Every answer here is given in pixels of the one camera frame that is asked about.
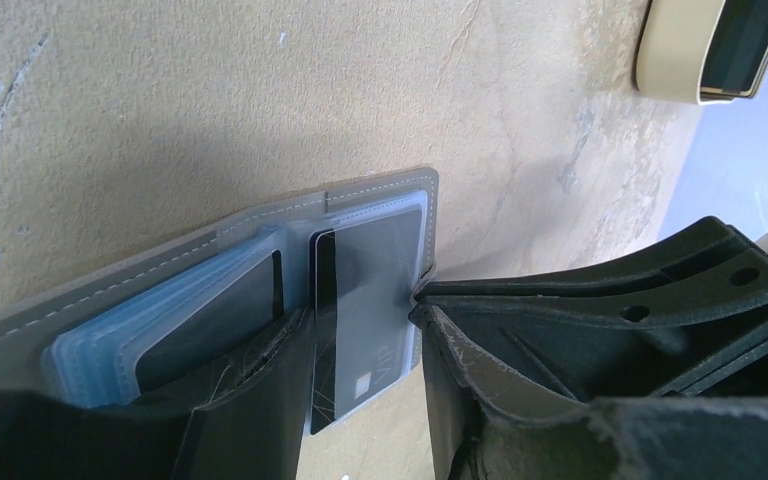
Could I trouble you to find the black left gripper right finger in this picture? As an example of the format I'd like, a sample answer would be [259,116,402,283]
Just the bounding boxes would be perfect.
[410,305,768,479]

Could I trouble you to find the beige oval tray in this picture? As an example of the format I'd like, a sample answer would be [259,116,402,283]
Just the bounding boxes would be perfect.
[635,0,733,105]

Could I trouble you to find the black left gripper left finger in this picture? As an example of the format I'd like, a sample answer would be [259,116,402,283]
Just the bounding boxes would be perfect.
[0,309,314,479]

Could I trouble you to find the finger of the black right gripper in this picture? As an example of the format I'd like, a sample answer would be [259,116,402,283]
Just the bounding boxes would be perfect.
[418,217,768,401]

